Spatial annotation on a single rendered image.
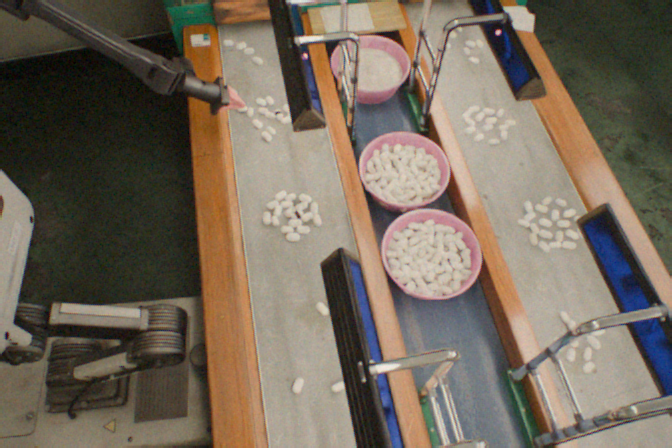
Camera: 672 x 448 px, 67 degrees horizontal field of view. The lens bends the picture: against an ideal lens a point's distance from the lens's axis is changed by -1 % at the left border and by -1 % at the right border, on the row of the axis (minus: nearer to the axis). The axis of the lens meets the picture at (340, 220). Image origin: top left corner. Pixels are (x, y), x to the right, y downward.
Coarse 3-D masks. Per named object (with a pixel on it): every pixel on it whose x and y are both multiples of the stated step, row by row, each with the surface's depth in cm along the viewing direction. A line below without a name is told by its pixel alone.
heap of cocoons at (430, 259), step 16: (416, 224) 144; (432, 224) 145; (400, 240) 142; (416, 240) 142; (432, 240) 142; (448, 240) 142; (400, 256) 140; (416, 256) 140; (432, 256) 141; (448, 256) 140; (464, 256) 140; (400, 272) 137; (416, 272) 137; (432, 272) 137; (448, 272) 138; (464, 272) 137; (416, 288) 136; (432, 288) 135; (448, 288) 135
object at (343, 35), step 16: (288, 0) 134; (304, 0) 134; (320, 0) 135; (336, 0) 136; (336, 32) 128; (352, 32) 128; (288, 48) 127; (352, 48) 132; (352, 64) 137; (352, 80) 142; (352, 96) 147; (352, 112) 152; (352, 128) 158; (352, 144) 164
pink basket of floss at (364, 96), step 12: (360, 36) 179; (372, 36) 179; (336, 48) 175; (348, 48) 179; (384, 48) 180; (396, 48) 178; (336, 60) 176; (408, 60) 173; (336, 72) 176; (408, 72) 170; (348, 84) 167; (396, 84) 167; (360, 96) 171; (372, 96) 170; (384, 96) 172
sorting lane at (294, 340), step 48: (240, 96) 167; (240, 144) 157; (288, 144) 158; (240, 192) 149; (288, 192) 149; (336, 192) 149; (288, 240) 141; (336, 240) 142; (288, 288) 134; (288, 336) 128; (288, 384) 122; (288, 432) 117; (336, 432) 117
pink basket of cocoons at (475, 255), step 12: (408, 216) 144; (420, 216) 145; (432, 216) 145; (444, 216) 144; (396, 228) 144; (456, 228) 144; (468, 228) 141; (384, 240) 139; (468, 240) 142; (384, 252) 138; (480, 252) 137; (384, 264) 135; (480, 264) 136; (408, 288) 132
